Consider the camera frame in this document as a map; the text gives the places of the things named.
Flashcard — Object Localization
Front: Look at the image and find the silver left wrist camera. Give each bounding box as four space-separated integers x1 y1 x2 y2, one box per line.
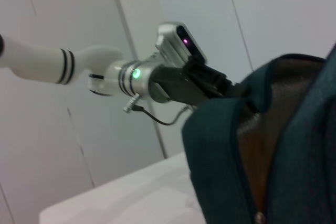
154 22 208 70

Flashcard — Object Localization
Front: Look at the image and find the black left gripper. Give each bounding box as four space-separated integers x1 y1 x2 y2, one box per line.
149 58 251 107

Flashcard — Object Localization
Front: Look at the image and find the dark teal insulated lunch bag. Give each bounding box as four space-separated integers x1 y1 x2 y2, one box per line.
182 41 336 224

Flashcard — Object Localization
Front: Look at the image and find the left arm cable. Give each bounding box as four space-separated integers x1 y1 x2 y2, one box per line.
122 95 197 127

